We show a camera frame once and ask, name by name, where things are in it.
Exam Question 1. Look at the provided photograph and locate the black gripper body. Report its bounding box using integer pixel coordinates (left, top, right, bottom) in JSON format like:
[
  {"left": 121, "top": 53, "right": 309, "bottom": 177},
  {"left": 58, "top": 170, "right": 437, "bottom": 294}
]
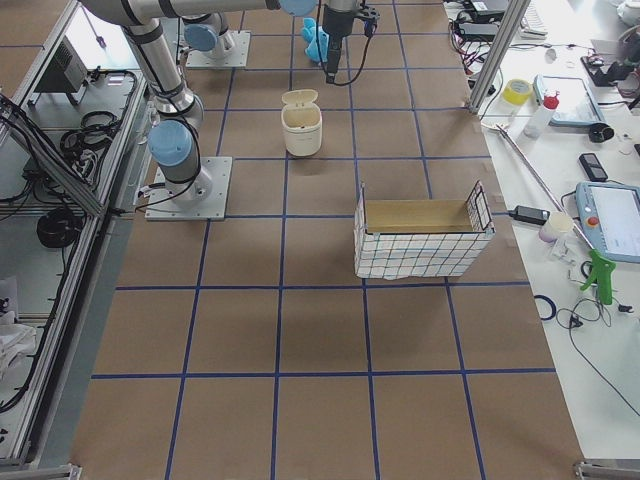
[{"left": 322, "top": 0, "right": 380, "bottom": 38}]

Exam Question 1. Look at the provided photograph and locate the white trash can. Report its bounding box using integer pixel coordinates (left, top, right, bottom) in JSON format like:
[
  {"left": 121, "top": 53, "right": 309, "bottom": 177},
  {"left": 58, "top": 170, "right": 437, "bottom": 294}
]
[{"left": 281, "top": 89, "right": 322, "bottom": 157}]

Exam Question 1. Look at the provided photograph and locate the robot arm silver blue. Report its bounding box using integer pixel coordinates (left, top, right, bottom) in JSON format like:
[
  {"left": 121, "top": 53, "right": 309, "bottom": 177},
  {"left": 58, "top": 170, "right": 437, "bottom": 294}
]
[
  {"left": 82, "top": 1, "right": 380, "bottom": 207},
  {"left": 182, "top": 13, "right": 234, "bottom": 59}
]

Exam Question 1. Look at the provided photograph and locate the blue teddy bear plush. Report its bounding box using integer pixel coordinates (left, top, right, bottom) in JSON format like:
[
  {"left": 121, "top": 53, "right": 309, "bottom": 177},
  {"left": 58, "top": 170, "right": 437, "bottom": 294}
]
[{"left": 300, "top": 17, "right": 329, "bottom": 63}]

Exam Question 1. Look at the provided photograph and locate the yellow tape roll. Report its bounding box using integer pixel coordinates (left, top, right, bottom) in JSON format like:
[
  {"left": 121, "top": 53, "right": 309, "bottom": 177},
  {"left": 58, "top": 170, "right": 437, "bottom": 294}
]
[{"left": 502, "top": 79, "right": 533, "bottom": 106}]

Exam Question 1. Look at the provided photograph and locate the white bottle red cap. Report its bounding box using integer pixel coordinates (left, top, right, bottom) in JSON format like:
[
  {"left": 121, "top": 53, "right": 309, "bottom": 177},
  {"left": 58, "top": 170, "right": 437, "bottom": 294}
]
[{"left": 523, "top": 92, "right": 559, "bottom": 139}]

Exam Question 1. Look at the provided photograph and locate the black power adapter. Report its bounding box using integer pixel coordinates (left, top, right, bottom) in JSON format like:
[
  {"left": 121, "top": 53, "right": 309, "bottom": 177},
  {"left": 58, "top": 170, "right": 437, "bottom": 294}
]
[{"left": 508, "top": 205, "right": 550, "bottom": 226}]

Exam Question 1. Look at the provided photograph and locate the long metal rod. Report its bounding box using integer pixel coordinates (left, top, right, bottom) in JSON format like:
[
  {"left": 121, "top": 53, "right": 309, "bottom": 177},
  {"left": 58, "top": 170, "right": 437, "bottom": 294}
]
[{"left": 489, "top": 124, "right": 596, "bottom": 250}]

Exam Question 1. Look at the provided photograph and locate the grey control box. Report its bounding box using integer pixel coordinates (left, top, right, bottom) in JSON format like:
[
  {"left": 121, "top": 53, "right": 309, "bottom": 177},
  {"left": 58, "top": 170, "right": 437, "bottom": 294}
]
[{"left": 29, "top": 36, "right": 89, "bottom": 105}]

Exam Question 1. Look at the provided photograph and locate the white plastic cup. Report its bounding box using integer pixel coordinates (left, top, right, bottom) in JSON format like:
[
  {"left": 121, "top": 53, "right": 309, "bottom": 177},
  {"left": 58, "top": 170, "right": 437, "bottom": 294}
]
[{"left": 538, "top": 211, "right": 574, "bottom": 243}]

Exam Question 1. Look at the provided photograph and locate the black phone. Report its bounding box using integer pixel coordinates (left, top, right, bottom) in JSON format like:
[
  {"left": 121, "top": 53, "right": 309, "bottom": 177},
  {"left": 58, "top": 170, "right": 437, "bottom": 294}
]
[{"left": 579, "top": 153, "right": 608, "bottom": 182}]

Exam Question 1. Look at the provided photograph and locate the teach pendant light blue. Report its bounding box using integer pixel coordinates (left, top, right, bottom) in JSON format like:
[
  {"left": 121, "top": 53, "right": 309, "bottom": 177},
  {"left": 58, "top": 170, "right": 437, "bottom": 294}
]
[{"left": 576, "top": 182, "right": 639, "bottom": 263}]

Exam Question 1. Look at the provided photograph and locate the green plastic gun tool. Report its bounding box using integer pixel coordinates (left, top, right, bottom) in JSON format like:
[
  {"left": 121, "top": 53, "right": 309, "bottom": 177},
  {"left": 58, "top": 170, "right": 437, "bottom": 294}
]
[{"left": 580, "top": 249, "right": 616, "bottom": 305}]

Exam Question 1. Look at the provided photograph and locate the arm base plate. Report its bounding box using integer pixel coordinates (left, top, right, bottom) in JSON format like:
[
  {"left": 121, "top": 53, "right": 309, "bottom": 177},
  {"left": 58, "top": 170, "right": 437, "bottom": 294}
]
[
  {"left": 145, "top": 156, "right": 233, "bottom": 221},
  {"left": 186, "top": 30, "right": 251, "bottom": 69}
]

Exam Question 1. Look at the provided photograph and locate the aluminium frame post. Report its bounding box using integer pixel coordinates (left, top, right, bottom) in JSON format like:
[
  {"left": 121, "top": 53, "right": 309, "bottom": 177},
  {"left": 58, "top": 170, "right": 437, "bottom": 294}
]
[{"left": 468, "top": 0, "right": 530, "bottom": 113}]

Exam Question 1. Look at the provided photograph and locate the wooden box with wire grid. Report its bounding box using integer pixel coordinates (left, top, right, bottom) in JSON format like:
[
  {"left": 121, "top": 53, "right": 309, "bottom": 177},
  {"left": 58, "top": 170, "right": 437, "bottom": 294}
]
[{"left": 354, "top": 182, "right": 496, "bottom": 280}]

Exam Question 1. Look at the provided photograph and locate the black coiled cable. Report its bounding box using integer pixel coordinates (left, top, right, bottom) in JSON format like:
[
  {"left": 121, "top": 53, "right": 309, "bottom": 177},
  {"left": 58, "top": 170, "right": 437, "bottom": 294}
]
[{"left": 37, "top": 207, "right": 81, "bottom": 250}]

